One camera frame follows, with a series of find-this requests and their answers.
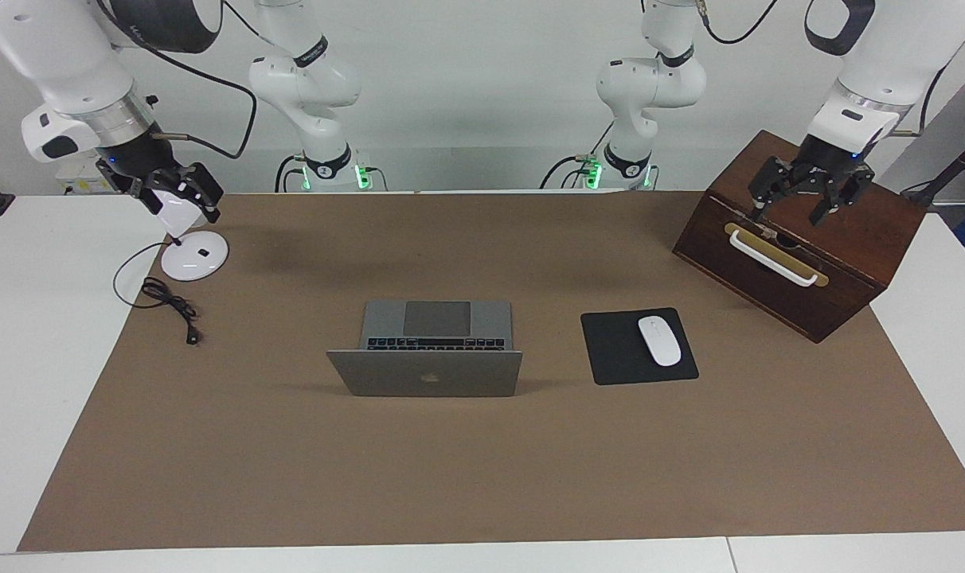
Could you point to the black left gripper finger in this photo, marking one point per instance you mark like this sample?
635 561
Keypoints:
853 181
773 177

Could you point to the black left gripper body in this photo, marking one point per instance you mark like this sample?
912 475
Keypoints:
829 159

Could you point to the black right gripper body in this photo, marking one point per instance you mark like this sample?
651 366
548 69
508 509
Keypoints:
144 163

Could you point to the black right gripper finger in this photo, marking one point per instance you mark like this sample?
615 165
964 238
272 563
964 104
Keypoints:
204 187
148 193

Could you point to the grey aluminium laptop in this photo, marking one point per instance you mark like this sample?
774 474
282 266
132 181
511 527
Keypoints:
427 374

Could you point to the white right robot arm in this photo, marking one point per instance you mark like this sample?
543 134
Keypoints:
68 56

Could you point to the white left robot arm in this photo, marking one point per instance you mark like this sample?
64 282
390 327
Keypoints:
658 79

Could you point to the white yellow power strip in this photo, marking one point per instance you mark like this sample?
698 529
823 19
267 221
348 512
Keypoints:
84 185

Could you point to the white desk lamp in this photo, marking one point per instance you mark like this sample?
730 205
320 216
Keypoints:
196 259

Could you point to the black stand pole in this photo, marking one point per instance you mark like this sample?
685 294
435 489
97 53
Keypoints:
948 173

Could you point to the dark brown wooden box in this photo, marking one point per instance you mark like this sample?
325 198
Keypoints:
825 310

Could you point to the white computer mouse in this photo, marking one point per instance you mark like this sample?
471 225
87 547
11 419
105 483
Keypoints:
659 342

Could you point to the black mouse pad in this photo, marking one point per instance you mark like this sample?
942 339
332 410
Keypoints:
610 350

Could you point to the brown table mat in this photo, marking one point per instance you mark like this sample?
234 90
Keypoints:
482 477

